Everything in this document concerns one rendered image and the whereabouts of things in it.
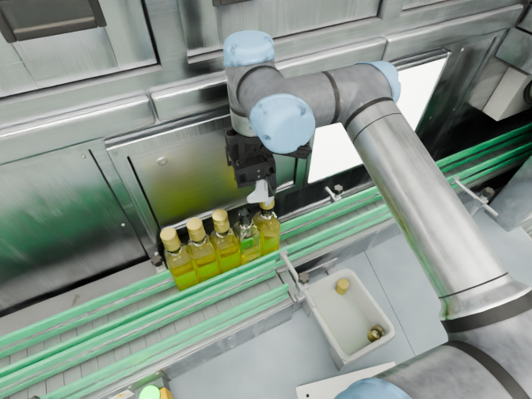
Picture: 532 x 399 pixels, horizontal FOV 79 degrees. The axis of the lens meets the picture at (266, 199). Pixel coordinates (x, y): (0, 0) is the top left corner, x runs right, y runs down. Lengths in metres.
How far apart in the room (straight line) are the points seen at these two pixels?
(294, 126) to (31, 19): 0.42
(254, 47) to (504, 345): 0.44
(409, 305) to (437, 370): 0.79
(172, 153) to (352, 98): 0.41
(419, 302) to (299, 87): 0.87
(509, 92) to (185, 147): 1.13
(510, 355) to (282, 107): 0.33
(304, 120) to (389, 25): 0.52
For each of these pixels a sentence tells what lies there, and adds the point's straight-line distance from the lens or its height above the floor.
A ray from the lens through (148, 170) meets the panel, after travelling 0.74.
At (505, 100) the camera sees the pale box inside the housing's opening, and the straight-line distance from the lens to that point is 1.46.
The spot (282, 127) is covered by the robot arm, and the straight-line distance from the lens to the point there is 0.40.
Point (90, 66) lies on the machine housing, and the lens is 0.66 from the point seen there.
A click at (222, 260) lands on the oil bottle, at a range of 0.81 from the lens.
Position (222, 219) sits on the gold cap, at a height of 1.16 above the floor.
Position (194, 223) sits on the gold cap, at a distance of 0.71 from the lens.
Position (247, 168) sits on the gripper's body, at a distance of 0.60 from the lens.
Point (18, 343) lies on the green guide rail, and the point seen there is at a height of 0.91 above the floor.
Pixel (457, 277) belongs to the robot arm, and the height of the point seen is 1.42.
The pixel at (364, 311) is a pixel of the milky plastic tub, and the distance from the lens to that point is 1.06.
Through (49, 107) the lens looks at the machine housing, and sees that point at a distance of 0.67.
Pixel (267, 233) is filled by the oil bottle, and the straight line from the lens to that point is 0.81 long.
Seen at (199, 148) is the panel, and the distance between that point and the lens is 0.74.
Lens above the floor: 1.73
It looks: 50 degrees down
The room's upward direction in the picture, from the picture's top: straight up
